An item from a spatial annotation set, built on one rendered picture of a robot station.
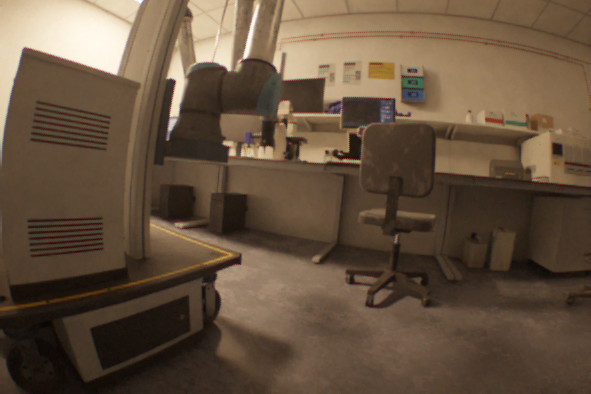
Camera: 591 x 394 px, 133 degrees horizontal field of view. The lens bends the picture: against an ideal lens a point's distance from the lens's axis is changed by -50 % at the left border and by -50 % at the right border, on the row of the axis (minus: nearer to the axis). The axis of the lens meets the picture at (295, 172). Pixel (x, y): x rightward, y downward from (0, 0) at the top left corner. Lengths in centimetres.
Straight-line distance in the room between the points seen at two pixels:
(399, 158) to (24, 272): 145
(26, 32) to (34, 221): 328
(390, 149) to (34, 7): 403
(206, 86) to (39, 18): 328
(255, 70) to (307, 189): 197
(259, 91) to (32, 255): 75
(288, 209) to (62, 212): 238
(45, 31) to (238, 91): 331
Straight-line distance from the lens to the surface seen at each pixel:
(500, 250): 241
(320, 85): 270
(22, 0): 394
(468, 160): 264
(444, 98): 286
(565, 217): 243
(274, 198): 280
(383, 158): 132
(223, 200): 251
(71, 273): 70
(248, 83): 80
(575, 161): 253
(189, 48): 144
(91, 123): 66
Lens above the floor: 63
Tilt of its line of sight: 1 degrees up
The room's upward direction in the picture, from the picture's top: 5 degrees clockwise
